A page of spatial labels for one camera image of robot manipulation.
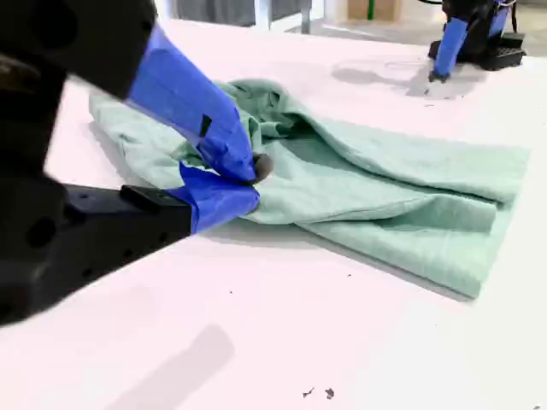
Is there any dark grey panel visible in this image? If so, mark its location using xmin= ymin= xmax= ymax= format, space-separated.
xmin=176 ymin=0 xmax=257 ymax=27

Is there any light wooden board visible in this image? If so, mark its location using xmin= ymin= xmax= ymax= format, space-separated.
xmin=347 ymin=0 xmax=403 ymax=21

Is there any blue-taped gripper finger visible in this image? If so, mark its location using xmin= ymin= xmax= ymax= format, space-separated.
xmin=428 ymin=17 xmax=470 ymax=84
xmin=0 ymin=0 xmax=274 ymax=185
xmin=63 ymin=161 xmax=261 ymax=292

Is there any pale green T-shirt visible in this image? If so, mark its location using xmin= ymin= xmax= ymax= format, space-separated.
xmin=88 ymin=78 xmax=532 ymax=300

